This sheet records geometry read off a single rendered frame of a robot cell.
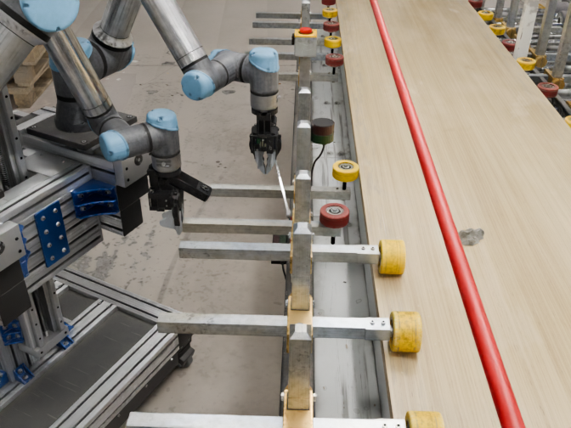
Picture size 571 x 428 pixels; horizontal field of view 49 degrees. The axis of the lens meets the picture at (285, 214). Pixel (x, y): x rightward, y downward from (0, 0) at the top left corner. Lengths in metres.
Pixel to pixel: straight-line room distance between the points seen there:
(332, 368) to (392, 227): 0.39
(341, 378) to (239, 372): 0.92
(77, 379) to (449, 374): 1.36
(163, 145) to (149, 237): 1.66
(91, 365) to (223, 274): 0.88
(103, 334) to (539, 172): 1.58
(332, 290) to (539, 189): 0.66
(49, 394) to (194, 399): 0.51
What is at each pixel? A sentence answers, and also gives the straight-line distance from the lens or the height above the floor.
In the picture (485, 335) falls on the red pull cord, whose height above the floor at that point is 1.64.
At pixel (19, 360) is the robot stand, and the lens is 2.30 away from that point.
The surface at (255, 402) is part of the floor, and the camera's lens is 2.40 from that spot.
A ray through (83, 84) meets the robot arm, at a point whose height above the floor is 1.26.
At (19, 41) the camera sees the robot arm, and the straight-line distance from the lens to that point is 1.41.
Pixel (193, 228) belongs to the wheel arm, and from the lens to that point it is 1.76.
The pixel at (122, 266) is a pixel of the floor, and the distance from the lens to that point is 3.07.
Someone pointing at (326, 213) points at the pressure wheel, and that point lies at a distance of 1.70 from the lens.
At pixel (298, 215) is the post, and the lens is 1.45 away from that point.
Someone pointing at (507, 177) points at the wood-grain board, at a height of 0.90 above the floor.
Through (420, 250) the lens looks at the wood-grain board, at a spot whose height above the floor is 0.90.
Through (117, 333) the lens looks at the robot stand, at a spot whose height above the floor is 0.21.
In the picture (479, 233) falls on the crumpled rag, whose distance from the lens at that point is 1.68.
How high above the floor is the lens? 1.82
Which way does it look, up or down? 33 degrees down
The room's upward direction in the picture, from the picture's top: 1 degrees clockwise
